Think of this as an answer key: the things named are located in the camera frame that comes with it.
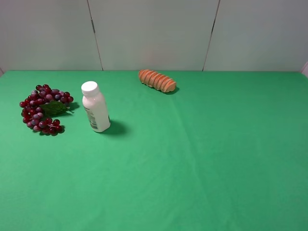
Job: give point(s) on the green table cloth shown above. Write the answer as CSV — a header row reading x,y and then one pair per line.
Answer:
x,y
228,151

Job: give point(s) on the white plastic bottle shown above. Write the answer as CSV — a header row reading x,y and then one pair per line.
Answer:
x,y
95,106

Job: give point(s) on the red purple grape bunch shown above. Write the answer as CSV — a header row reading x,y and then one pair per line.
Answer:
x,y
44,103

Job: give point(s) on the sliced orange bread loaf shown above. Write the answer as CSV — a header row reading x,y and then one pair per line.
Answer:
x,y
157,81

